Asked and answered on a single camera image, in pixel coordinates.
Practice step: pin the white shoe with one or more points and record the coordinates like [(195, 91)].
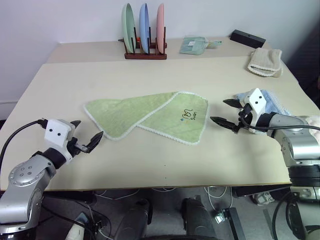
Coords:
[(262, 198)]

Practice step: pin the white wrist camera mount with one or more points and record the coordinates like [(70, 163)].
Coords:
[(257, 101), (56, 132)]

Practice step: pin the brown wooden plate rack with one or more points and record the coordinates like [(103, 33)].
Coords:
[(145, 56)]

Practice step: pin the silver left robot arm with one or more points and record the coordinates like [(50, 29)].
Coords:
[(25, 180)]

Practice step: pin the beige folded towel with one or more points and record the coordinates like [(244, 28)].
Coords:
[(266, 62)]

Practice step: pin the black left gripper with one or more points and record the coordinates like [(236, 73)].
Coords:
[(78, 146)]

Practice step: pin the black rectangular box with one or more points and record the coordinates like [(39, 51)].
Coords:
[(247, 38)]

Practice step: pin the teal folded cloth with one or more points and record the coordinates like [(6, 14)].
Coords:
[(192, 48)]

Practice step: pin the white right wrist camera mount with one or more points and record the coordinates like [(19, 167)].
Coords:
[(257, 101)]

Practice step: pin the light blue cloth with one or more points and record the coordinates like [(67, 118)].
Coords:
[(272, 102)]

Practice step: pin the black metal bar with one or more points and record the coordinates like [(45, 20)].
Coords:
[(235, 222)]

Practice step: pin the blue plate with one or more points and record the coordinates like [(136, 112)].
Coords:
[(144, 25)]

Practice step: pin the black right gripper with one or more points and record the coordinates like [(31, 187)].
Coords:
[(244, 117)]

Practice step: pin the pink plate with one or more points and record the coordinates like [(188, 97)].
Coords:
[(160, 25)]

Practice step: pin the green plate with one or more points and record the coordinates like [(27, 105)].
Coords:
[(127, 25)]

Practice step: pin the green towel with swan print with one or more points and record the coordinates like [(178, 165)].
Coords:
[(120, 112)]

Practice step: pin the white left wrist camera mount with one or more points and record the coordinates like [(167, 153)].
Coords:
[(56, 132)]

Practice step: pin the dark rounded shape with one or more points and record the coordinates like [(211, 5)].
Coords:
[(197, 217), (135, 220)]

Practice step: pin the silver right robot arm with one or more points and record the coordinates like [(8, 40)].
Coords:
[(300, 145)]

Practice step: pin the small grey power socket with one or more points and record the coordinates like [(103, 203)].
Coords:
[(219, 217)]

